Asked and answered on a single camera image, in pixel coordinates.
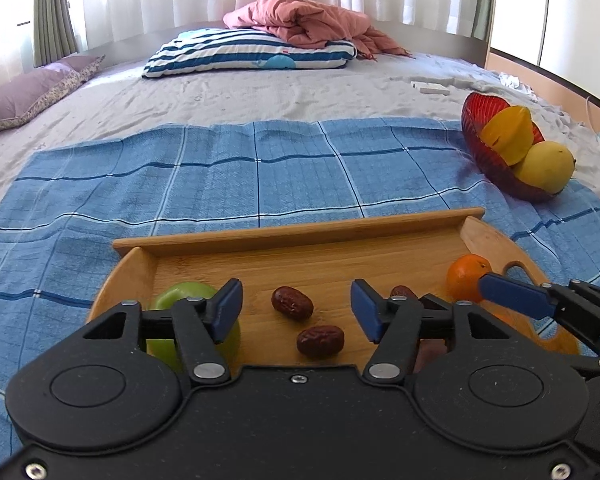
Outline purple pillow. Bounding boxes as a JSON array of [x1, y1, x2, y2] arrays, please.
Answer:
[[0, 55, 105, 132]]

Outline small mandarin orange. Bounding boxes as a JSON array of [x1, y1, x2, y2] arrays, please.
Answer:
[[445, 254, 492, 304]]

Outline large green apple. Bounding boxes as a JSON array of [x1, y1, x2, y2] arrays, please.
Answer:
[[146, 278, 244, 373]]

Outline blue striped pillow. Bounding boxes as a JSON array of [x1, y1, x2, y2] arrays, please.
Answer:
[[142, 28, 358, 79]]

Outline wooden serving tray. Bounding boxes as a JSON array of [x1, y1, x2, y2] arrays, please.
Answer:
[[85, 206, 581, 376]]

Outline grey bed sheet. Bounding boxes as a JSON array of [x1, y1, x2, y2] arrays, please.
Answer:
[[0, 54, 600, 201]]

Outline large orange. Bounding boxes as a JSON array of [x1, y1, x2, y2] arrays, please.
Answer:
[[486, 304, 538, 340]]

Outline white crumpled cloth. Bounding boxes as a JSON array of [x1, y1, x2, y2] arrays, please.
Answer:
[[498, 72, 538, 101]]

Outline blue plaid cloth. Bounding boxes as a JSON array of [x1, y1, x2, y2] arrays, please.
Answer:
[[0, 117, 600, 463]]

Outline white box on bed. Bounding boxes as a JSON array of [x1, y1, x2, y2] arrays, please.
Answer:
[[411, 81, 451, 96]]

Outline yellow mango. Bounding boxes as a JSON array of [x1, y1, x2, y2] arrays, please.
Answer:
[[512, 141, 576, 195]]

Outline pink blanket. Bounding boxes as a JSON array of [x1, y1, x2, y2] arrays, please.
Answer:
[[223, 0, 411, 60]]

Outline green drape curtain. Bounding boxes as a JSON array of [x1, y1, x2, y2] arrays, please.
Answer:
[[32, 0, 78, 67]]

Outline dark purple round fruit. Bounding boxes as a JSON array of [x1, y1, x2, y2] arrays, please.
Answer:
[[414, 339, 448, 373]]

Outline red jujube date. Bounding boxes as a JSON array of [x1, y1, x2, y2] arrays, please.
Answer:
[[271, 286, 314, 322], [390, 285, 418, 300], [297, 325, 346, 360]]

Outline red glass fruit bowl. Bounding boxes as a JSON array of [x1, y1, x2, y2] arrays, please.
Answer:
[[460, 92, 576, 203]]

